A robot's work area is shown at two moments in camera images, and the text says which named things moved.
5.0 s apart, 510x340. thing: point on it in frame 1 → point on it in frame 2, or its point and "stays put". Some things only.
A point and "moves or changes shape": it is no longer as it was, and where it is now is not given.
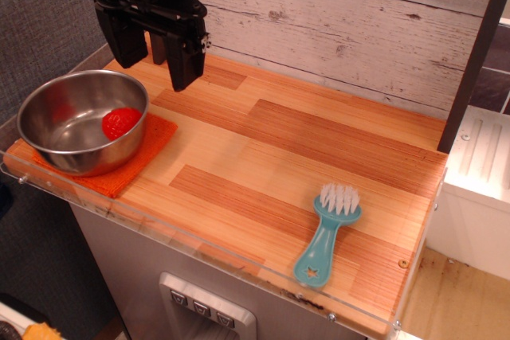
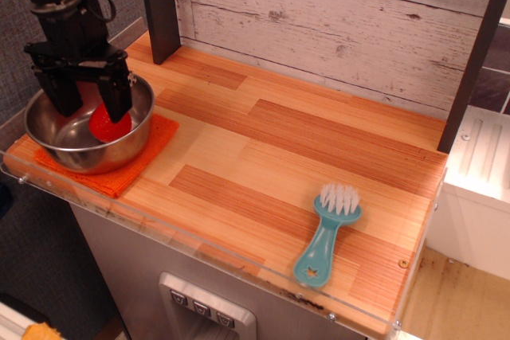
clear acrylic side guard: (418, 252) stays put
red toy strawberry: (117, 122) moves or changes shape
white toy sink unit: (469, 215) stays put
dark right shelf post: (475, 60) stays put
